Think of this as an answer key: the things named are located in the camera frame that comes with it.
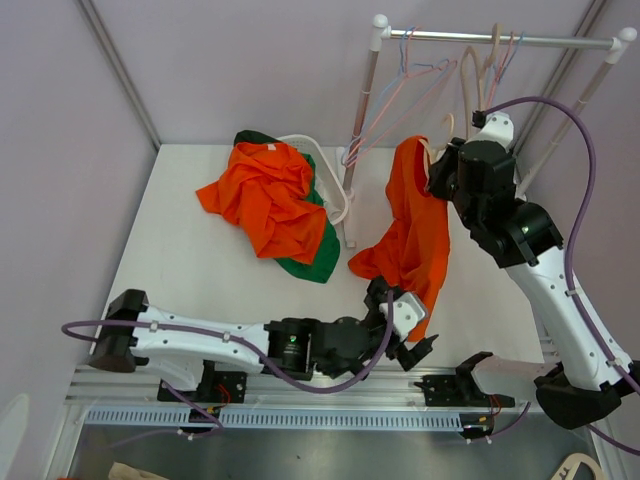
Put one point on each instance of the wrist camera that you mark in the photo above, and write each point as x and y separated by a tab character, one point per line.
497	127
407	312

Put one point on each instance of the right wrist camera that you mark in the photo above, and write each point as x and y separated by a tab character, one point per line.
497	127

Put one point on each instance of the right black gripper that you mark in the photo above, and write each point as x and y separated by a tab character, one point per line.
438	170

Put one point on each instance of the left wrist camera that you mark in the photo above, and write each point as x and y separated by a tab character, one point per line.
407	312

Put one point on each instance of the dark green pink raglan shirt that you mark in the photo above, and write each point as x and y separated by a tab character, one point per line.
253	137

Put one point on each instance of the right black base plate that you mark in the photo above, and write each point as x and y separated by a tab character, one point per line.
452	390

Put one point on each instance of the white perforated plastic basket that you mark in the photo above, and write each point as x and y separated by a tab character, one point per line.
327	183

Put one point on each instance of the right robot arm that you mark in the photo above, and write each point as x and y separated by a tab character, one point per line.
584	386

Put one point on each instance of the pink wire hanger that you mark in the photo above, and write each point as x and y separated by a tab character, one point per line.
494	86

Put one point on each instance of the blue wire hanger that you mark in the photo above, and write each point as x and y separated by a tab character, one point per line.
515	50

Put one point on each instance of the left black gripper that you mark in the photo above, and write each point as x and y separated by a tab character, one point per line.
405	355

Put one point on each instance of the orange t shirt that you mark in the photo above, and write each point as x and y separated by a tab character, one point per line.
264	192
413	253

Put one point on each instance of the blue pink empty hangers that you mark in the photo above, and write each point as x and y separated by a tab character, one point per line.
385	117

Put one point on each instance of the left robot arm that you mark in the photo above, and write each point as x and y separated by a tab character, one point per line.
176	348

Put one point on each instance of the beige wooden hanger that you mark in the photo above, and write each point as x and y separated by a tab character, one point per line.
480	69
433	151

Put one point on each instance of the white slotted cable duct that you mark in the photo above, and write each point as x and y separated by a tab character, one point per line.
296	419

